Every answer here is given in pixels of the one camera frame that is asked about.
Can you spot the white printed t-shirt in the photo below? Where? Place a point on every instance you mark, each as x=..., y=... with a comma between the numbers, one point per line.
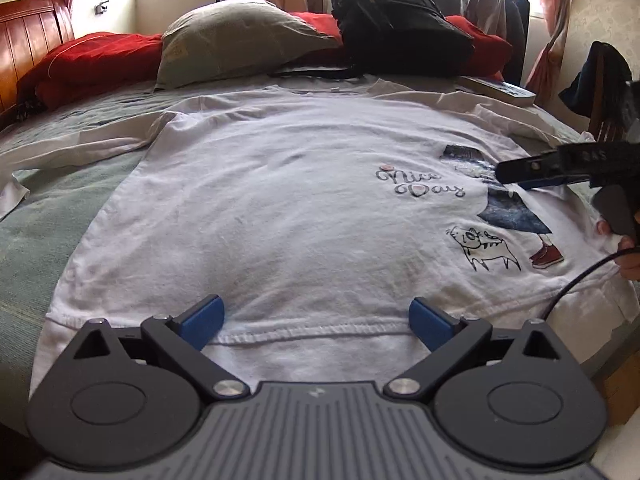
x=275, y=185

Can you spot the dark blue garment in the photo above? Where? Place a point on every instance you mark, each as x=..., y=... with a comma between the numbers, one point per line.
x=595, y=80

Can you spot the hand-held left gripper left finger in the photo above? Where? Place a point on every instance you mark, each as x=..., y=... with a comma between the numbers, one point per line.
x=202, y=322

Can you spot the black backpack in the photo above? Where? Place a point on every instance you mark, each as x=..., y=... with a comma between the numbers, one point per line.
x=400, y=25

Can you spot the paperback book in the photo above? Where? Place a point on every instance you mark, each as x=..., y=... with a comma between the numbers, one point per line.
x=500, y=91

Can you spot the beige jacket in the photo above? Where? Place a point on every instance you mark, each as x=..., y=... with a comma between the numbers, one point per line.
x=485, y=10

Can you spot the wooden headboard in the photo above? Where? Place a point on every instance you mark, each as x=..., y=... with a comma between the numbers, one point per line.
x=30, y=35

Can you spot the person's right hand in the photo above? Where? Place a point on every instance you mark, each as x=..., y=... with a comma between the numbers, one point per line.
x=631, y=265

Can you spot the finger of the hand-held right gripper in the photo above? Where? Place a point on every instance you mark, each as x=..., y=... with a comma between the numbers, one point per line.
x=530, y=170

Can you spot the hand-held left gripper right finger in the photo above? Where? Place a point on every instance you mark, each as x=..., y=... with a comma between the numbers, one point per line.
x=430, y=322

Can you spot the small dark floral cloth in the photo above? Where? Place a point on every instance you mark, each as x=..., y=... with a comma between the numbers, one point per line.
x=31, y=110

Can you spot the wall hook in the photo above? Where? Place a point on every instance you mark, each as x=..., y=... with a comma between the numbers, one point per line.
x=101, y=5

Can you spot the red quilt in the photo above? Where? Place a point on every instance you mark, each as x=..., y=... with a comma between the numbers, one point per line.
x=90, y=60

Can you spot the dark coat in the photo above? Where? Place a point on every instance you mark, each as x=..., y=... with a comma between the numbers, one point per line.
x=517, y=40

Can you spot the grey-green checked pillow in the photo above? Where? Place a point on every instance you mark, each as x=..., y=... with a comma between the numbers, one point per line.
x=235, y=40

